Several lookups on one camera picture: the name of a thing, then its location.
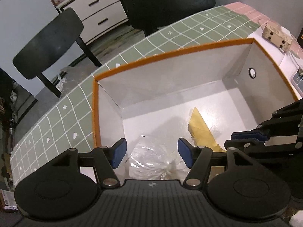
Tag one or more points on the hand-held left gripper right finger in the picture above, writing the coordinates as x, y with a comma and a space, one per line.
185, 153

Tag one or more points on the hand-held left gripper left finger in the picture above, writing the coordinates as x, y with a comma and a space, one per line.
119, 152

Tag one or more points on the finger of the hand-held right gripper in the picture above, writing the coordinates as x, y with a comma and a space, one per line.
248, 135
260, 147

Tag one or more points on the yellow cloth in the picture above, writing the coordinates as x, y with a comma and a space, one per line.
201, 127

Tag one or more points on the clear plastic bag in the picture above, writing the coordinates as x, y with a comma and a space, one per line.
151, 158

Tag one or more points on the orange-rimmed white storage box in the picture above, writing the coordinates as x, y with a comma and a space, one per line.
165, 94

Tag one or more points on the crumpled white paper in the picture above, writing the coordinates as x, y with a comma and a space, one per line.
62, 80

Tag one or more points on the small wooden box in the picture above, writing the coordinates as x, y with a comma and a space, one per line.
275, 35

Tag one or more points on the green pink checked tablecloth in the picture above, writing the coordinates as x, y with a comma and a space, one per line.
153, 45

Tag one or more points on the white shoe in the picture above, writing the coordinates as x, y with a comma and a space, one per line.
14, 97

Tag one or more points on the small printed box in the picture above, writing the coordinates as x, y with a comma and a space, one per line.
8, 199

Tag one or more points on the black curved-back chair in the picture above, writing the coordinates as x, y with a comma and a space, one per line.
47, 45

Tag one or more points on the white drawer cabinet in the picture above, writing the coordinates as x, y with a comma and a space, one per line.
101, 11

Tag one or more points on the black wide-back chair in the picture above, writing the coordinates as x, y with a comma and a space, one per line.
165, 2

